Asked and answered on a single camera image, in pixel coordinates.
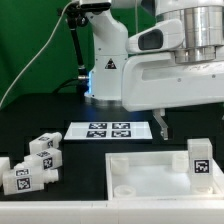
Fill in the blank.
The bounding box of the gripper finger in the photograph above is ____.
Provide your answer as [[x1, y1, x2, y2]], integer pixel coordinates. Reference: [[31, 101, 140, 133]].
[[153, 109, 168, 140]]

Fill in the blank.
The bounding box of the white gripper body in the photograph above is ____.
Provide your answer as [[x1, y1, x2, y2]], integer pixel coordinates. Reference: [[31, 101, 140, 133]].
[[121, 52, 224, 111]]

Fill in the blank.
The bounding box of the white square tabletop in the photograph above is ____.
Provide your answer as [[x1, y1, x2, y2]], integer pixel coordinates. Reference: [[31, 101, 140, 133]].
[[105, 151, 224, 200]]

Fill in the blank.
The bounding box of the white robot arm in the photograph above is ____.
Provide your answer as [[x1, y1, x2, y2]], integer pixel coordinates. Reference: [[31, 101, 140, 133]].
[[78, 0, 224, 139]]

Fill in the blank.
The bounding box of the white marker plate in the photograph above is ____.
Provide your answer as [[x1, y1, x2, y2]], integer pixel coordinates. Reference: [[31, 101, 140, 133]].
[[64, 122, 152, 140]]

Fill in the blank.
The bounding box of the white front fence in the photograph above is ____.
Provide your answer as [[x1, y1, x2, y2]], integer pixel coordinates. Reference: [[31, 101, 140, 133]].
[[0, 200, 224, 224]]

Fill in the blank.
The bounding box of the white block far left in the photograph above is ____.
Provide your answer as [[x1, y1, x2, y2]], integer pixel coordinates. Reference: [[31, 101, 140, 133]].
[[0, 157, 10, 187]]

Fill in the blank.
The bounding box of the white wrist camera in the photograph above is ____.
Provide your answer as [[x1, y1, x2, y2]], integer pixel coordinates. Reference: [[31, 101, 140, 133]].
[[126, 19, 184, 53]]

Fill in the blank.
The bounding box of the black cable at base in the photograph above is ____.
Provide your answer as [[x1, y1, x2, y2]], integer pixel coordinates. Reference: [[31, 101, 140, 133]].
[[51, 77, 88, 95]]

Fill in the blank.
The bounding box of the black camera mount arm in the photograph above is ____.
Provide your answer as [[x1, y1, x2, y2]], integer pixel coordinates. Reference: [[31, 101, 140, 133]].
[[56, 3, 89, 95]]

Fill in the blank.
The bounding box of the white cable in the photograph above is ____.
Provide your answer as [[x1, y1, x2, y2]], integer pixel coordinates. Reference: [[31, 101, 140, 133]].
[[0, 0, 80, 109]]

